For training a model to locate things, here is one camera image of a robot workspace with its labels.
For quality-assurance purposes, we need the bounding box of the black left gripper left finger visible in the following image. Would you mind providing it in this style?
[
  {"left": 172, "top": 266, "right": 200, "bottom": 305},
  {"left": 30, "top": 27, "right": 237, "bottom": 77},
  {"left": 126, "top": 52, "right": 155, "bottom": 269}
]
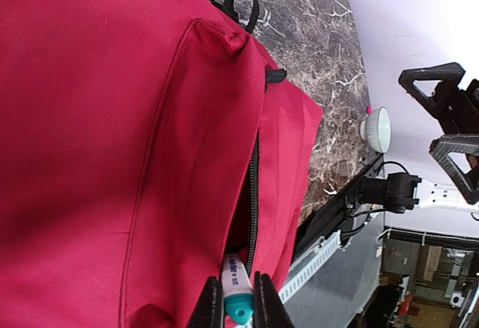
[{"left": 186, "top": 276, "right": 225, "bottom": 328}]

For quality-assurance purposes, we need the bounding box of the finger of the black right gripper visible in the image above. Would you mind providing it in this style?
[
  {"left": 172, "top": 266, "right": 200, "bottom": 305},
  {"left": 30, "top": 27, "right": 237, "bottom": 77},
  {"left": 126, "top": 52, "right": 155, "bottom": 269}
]
[
  {"left": 398, "top": 62, "right": 466, "bottom": 113},
  {"left": 429, "top": 134, "right": 478, "bottom": 204}
]

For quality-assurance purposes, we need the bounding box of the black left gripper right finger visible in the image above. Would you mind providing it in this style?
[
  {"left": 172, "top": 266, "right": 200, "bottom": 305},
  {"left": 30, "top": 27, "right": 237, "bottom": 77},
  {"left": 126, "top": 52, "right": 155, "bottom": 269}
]
[{"left": 253, "top": 271, "right": 294, "bottom": 328}]

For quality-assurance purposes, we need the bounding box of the white teal marker pen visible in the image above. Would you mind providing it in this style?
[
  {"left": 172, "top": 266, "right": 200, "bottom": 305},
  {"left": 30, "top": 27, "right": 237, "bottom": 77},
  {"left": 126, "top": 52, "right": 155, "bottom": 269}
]
[{"left": 221, "top": 253, "right": 254, "bottom": 326}]

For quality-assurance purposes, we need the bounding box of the red student backpack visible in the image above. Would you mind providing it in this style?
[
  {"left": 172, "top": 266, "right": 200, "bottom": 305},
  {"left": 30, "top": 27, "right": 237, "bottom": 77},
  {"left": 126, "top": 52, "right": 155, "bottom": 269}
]
[{"left": 1, "top": 0, "right": 323, "bottom": 327}]

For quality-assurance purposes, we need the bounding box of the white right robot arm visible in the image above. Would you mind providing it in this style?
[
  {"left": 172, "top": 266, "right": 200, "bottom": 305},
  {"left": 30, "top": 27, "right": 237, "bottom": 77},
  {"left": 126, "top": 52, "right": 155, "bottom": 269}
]
[{"left": 357, "top": 62, "right": 478, "bottom": 216}]

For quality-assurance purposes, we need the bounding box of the round glass jar lid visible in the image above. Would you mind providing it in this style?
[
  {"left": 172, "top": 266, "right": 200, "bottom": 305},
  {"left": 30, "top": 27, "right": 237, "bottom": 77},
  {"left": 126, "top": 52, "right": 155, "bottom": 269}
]
[{"left": 359, "top": 106, "right": 391, "bottom": 154}]

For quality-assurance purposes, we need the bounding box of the grey slotted cable duct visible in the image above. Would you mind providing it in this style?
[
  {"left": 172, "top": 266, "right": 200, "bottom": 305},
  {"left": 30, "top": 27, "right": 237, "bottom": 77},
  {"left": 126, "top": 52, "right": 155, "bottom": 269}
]
[{"left": 278, "top": 230, "right": 341, "bottom": 304}]

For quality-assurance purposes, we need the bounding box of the black front frame rail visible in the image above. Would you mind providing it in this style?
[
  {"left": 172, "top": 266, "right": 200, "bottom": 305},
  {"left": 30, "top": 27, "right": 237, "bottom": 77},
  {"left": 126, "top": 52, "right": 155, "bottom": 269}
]
[{"left": 292, "top": 154, "right": 383, "bottom": 262}]

